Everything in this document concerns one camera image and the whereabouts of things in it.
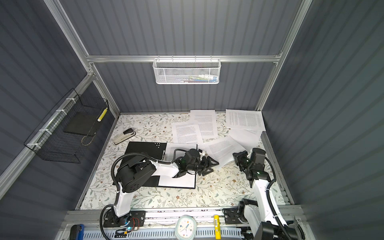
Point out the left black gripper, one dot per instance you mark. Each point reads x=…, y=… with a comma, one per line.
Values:
x=209, y=163

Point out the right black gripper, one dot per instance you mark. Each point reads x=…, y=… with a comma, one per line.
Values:
x=239, y=156

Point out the beige black clip folder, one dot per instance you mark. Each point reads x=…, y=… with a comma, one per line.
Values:
x=141, y=150

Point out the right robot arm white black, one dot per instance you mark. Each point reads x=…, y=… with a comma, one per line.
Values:
x=264, y=218

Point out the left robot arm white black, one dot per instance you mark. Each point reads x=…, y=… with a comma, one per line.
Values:
x=119, y=214

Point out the printed paper sheet under folder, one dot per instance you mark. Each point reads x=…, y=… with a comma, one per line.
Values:
x=187, y=133

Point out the yellow glue stick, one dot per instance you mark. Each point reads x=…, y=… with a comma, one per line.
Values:
x=217, y=227

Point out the white round clock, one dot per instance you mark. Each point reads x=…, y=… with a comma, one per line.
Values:
x=186, y=228

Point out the black grey stapler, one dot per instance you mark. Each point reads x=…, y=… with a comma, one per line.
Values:
x=125, y=135

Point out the yellow marker in black basket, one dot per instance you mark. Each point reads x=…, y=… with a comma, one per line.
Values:
x=102, y=114

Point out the white wire mesh basket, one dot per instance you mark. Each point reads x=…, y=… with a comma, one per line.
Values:
x=187, y=72

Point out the blue black tool handle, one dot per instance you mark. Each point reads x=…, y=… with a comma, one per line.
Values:
x=77, y=232

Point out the black wire mesh basket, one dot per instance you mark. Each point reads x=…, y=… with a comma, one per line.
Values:
x=68, y=133

